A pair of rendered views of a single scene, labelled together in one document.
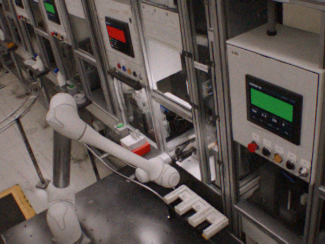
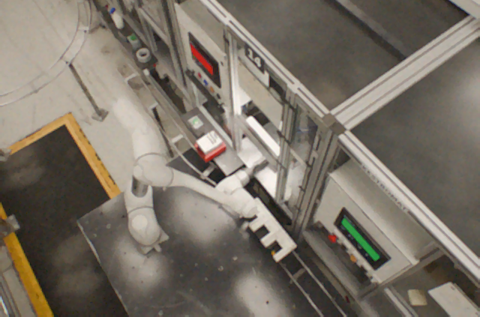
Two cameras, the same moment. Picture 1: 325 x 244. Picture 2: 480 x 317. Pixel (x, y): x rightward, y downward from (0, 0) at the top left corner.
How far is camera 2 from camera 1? 1.15 m
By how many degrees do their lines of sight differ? 29
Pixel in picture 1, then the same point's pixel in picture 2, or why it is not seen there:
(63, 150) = not seen: hidden behind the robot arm
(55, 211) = (138, 225)
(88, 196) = not seen: hidden behind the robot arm
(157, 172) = (238, 207)
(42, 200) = (101, 136)
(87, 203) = (160, 189)
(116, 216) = (190, 209)
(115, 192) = not seen: hidden behind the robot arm
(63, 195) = (142, 202)
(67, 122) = (155, 179)
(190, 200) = (263, 219)
